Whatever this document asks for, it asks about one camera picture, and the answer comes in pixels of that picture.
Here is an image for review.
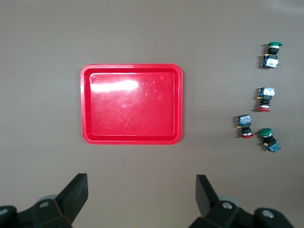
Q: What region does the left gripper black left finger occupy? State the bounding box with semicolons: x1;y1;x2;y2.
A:
0;173;89;228

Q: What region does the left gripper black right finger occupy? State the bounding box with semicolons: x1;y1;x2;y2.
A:
189;175;295;228

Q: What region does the red mushroom push button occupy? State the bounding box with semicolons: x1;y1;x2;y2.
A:
236;114;254;139
256;87;276;112

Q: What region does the green mushroom push button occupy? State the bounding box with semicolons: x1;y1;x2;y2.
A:
260;41;283;69
258;128;282;153

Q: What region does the red plastic tray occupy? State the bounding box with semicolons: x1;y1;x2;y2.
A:
80;63;183;145

